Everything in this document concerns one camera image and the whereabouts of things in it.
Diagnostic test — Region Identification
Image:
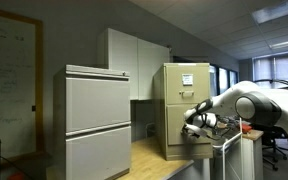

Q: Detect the beige top cabinet drawer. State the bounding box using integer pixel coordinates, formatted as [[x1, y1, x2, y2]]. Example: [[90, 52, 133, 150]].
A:
[[164, 63, 210, 104]]

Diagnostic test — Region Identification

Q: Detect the wood framed whiteboard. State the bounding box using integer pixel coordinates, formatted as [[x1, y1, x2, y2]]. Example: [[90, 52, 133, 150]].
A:
[[0, 10, 45, 166]]

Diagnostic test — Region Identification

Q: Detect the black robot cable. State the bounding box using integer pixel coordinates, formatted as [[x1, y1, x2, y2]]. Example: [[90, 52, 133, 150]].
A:
[[253, 78, 288, 90]]

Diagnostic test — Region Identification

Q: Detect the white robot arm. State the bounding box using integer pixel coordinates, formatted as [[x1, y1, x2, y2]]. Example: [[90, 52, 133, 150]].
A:
[[182, 81, 288, 137]]

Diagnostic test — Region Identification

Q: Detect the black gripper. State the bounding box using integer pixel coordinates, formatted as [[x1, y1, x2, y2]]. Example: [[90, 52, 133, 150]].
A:
[[182, 124, 207, 137]]

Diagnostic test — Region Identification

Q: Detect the beige cabinet drawer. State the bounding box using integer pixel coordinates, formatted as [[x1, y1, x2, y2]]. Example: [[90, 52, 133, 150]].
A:
[[164, 63, 210, 104], [166, 104, 209, 146]]

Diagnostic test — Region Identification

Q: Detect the white metal frame rail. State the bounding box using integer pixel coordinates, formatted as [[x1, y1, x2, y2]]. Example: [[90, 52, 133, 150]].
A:
[[212, 117, 243, 180]]

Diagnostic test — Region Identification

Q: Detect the beige bottom cabinet drawer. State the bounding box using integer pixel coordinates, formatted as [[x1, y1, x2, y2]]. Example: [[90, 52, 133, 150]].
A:
[[166, 104, 209, 146]]

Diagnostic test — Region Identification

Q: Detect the white wall cabinet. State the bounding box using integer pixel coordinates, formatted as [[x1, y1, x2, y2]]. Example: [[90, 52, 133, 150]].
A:
[[97, 28, 170, 100]]

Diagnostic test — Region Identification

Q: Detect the red tool on desk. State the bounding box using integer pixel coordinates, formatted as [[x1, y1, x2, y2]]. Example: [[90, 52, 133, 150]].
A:
[[241, 123, 252, 133]]

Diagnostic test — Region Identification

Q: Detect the beige metal filing cabinet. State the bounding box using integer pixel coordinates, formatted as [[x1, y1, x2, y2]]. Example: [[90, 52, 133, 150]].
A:
[[153, 63, 213, 161]]

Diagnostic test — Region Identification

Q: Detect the grey lateral filing cabinet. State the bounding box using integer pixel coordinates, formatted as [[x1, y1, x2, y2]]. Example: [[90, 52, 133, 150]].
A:
[[53, 65, 131, 180]]

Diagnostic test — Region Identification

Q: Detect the black office chair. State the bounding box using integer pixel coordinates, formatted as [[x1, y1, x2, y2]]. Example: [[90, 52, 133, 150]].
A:
[[262, 126, 288, 160]]

